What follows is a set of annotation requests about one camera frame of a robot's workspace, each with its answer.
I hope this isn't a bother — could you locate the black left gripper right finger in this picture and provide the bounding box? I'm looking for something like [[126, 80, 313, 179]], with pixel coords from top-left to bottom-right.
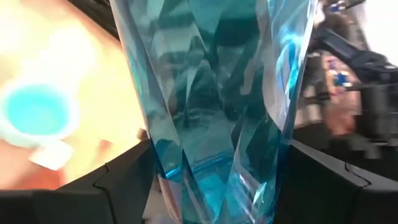
[[273, 139, 398, 224]]

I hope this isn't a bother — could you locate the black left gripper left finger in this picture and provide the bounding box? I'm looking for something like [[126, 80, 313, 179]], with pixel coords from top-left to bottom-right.
[[0, 139, 156, 224]]

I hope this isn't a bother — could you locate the large mint green mug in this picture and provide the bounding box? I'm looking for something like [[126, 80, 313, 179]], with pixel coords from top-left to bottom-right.
[[0, 80, 81, 149]]

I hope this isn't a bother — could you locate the blue faceted glass cup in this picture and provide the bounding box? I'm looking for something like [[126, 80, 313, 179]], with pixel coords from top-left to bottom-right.
[[110, 0, 318, 224]]

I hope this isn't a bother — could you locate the flat paper sheet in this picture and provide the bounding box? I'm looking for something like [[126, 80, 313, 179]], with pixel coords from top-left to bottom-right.
[[27, 139, 75, 172]]

